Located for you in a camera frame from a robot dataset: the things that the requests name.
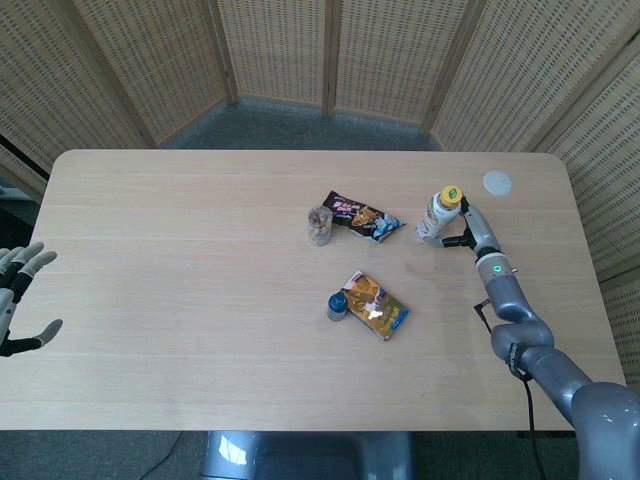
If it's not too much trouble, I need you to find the orange snack packet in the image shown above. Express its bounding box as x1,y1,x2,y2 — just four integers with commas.
341,270,410,341

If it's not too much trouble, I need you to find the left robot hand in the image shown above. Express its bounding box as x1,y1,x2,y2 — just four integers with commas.
0,241,65,358

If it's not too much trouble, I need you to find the woven folding screen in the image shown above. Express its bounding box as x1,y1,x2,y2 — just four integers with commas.
0,0,640,376

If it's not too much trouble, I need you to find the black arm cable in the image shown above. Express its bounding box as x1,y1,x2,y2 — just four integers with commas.
472,298,548,480

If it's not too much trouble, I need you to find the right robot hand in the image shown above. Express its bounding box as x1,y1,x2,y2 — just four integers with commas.
423,197,503,261

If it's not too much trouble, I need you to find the clear jar of biscuit sticks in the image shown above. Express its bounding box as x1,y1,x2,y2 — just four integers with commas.
306,205,333,248

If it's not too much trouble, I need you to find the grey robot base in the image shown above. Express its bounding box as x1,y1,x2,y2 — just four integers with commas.
198,430,415,480

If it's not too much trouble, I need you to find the dark snack bag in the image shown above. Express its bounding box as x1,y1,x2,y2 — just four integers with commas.
321,190,407,245

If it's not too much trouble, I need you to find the white drink bottle yellow cap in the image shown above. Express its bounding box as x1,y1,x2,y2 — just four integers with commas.
415,185,463,247

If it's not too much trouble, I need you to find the small blue-lidded can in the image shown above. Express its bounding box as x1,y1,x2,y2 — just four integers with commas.
326,292,350,322

